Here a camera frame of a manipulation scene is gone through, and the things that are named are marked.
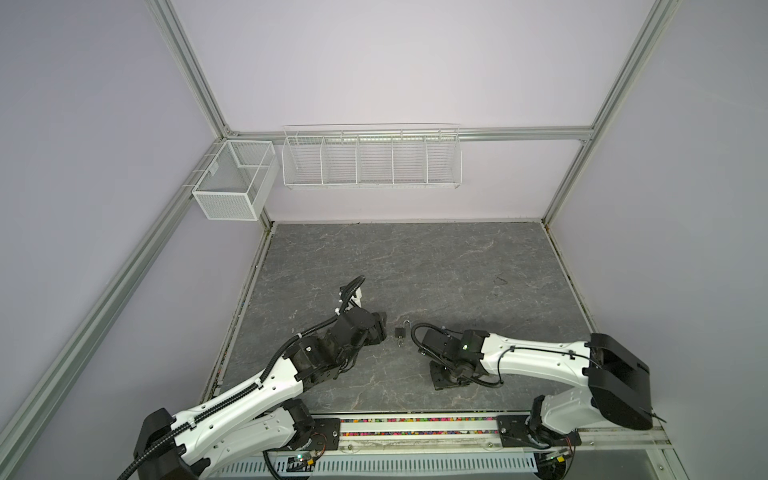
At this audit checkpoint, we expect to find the dark grey padlock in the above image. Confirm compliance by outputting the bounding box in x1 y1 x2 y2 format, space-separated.
395 319 411 348

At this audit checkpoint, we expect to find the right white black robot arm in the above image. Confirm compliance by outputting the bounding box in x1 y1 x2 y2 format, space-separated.
411 323 655 436

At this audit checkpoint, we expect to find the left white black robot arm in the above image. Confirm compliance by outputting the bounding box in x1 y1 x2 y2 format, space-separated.
120 276 387 479

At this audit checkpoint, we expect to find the white mesh box basket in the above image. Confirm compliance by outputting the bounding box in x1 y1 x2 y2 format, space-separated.
192 140 279 221

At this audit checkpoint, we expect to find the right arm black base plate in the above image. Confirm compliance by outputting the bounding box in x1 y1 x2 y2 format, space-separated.
496 414 582 450

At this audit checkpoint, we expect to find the white vented cable duct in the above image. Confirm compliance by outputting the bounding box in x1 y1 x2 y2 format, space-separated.
209 452 538 480

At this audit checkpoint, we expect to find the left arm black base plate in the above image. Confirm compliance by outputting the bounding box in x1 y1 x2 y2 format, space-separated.
267 417 341 452

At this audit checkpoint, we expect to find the white wire shelf basket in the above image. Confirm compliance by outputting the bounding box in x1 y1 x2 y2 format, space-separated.
282 123 463 189

